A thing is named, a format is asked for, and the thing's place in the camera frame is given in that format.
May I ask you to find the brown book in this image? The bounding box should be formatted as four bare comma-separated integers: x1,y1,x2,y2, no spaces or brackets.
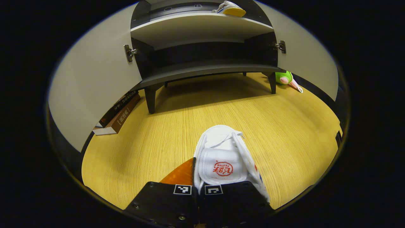
93,93,141,136

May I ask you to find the grey shoe cabinet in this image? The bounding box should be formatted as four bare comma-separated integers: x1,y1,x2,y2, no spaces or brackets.
130,0,285,114

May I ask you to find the green plush toy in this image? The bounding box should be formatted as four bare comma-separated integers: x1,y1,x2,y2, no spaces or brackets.
275,70,303,93

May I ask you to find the white canvas shoe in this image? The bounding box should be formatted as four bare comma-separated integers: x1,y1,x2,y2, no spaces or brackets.
193,124,271,203
211,1,246,18

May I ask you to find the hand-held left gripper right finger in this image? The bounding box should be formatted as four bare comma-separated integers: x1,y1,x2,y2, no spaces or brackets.
197,180,276,228

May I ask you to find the grey cabinet shelf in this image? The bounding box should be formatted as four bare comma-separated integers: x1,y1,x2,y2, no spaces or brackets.
130,12,274,50

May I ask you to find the grey shoe cabinet door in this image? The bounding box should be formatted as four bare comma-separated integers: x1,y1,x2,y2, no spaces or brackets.
255,2,340,102
47,4,143,152

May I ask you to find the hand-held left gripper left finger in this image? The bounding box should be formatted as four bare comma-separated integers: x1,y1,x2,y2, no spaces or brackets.
123,157,198,228

